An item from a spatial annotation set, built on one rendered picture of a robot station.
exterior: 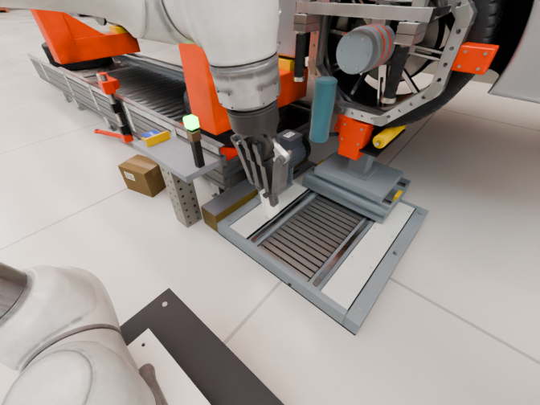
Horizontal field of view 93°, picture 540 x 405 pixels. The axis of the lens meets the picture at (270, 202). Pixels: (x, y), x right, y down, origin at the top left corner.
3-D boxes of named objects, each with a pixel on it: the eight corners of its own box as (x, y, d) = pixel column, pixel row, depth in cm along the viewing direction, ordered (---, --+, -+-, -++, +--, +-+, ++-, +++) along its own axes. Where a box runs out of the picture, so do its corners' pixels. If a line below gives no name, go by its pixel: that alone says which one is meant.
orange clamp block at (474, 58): (456, 66, 86) (487, 70, 81) (449, 70, 81) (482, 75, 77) (466, 41, 81) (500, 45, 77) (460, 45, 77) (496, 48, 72)
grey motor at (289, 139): (317, 179, 162) (325, 127, 139) (274, 214, 138) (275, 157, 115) (294, 169, 171) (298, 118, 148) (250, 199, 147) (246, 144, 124)
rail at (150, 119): (235, 177, 149) (231, 142, 134) (222, 184, 143) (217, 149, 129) (75, 88, 272) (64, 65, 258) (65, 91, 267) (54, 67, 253)
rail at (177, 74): (311, 132, 193) (314, 103, 179) (306, 135, 190) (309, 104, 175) (144, 73, 316) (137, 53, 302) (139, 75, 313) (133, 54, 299)
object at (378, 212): (406, 192, 152) (412, 178, 146) (381, 225, 132) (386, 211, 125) (332, 162, 177) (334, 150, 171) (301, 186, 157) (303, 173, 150)
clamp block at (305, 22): (320, 30, 89) (321, 11, 86) (304, 33, 84) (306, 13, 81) (308, 29, 92) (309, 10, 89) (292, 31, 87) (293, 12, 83)
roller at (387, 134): (406, 129, 125) (410, 117, 121) (381, 152, 108) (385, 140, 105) (394, 126, 128) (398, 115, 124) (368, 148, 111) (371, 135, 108)
